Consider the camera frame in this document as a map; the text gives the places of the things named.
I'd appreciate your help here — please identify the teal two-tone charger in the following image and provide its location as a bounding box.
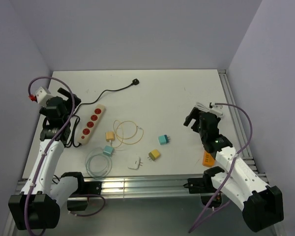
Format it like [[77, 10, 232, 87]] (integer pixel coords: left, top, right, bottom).
[[158, 134, 171, 145]]

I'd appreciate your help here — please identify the beige red power strip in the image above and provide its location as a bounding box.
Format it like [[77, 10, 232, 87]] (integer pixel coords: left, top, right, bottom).
[[77, 104, 106, 146]]

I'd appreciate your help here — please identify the yellow two-tone charger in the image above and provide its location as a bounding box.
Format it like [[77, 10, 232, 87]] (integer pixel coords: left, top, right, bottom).
[[148, 149, 161, 161]]

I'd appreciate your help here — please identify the orange-yellow charger with cable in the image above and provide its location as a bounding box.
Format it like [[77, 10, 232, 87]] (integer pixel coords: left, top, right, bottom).
[[105, 131, 115, 143]]

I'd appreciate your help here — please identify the light teal charger with cable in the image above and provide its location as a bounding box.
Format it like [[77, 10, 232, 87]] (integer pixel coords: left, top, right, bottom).
[[102, 146, 116, 157]]

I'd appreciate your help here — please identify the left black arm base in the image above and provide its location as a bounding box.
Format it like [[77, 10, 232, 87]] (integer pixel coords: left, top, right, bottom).
[[66, 181, 102, 212]]

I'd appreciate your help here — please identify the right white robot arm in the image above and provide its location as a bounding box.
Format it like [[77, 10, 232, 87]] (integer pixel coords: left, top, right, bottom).
[[184, 104, 284, 232]]

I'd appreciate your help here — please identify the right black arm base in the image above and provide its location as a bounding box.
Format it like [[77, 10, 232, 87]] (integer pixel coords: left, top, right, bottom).
[[183, 177, 216, 205]]

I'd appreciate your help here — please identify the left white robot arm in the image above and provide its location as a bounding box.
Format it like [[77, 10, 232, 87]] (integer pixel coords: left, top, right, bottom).
[[8, 87, 86, 230]]

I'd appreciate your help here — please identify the orange power strip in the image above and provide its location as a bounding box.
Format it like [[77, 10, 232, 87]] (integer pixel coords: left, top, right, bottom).
[[202, 151, 215, 168]]

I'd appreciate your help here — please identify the white flat charger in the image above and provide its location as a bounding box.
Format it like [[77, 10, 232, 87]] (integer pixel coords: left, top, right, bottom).
[[127, 156, 143, 170]]

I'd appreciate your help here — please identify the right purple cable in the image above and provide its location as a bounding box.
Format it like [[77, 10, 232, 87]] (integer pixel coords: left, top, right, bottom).
[[188, 102, 253, 234]]

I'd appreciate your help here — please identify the aluminium right side rail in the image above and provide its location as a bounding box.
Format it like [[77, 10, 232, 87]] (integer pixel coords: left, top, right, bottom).
[[218, 70, 259, 174]]

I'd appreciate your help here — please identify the aluminium rail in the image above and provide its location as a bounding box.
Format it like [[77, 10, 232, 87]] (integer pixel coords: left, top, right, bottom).
[[218, 70, 259, 174], [13, 175, 270, 203]]

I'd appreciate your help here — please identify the black power cord with plug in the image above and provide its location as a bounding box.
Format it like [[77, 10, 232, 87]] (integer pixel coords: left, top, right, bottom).
[[63, 78, 141, 148]]

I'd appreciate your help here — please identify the yellow charging cable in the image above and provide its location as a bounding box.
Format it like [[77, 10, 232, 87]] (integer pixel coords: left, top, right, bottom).
[[113, 119, 145, 148]]

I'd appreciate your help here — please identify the aluminium front rail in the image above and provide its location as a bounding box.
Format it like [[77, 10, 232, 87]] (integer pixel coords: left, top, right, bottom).
[[13, 175, 270, 203]]

